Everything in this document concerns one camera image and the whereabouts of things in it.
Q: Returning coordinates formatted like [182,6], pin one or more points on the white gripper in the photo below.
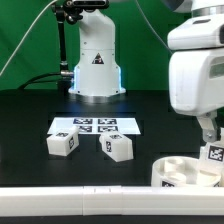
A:
[196,87]

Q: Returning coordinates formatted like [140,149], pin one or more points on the white round stool seat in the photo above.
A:
[180,171]

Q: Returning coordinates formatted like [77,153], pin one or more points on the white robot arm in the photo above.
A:
[97,74]

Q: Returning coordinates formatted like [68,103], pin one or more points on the white marker sheet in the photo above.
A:
[87,125]

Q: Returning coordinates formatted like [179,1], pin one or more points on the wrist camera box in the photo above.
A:
[198,33]

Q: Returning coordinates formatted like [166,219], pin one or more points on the white front barrier rail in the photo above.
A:
[111,200]

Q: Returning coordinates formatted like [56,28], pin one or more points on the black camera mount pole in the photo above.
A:
[70,11]

